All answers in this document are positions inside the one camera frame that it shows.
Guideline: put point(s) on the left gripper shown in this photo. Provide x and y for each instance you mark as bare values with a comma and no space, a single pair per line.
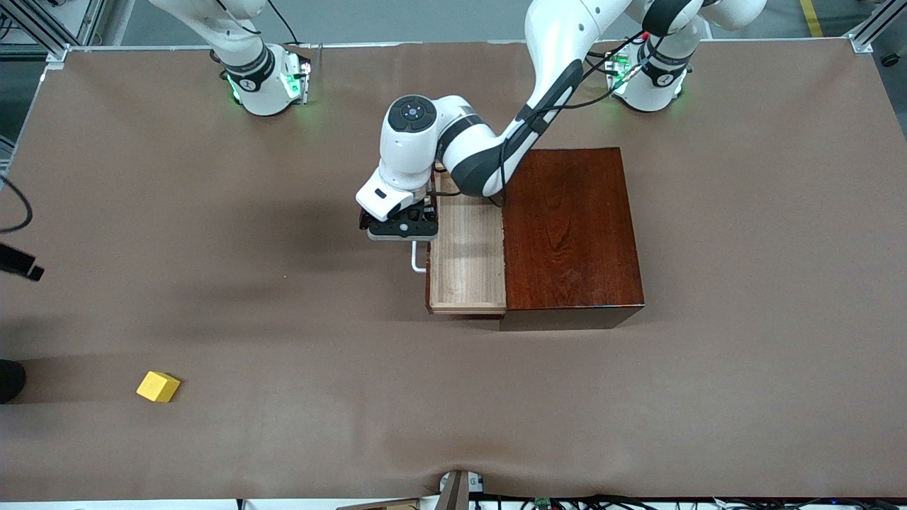
422,210

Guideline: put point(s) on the yellow block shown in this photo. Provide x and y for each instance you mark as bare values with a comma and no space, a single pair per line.
158,387

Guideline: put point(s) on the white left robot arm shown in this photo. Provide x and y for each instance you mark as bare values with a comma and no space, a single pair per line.
545,71

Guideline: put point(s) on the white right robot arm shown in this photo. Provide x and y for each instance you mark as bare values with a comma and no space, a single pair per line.
248,71

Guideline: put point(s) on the dark wooden drawer cabinet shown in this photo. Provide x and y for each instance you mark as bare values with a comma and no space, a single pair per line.
574,234

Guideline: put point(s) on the black rounded object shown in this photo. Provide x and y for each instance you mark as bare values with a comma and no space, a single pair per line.
10,381

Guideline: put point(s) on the brown table cloth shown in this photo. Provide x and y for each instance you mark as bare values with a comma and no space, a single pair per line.
283,319

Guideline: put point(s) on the black caster wheel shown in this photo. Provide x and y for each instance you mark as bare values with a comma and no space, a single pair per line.
890,60

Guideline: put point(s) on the aluminium frame profile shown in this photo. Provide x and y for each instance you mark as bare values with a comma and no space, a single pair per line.
53,28
870,28

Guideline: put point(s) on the grey camera stand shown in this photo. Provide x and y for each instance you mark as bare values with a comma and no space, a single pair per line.
457,490

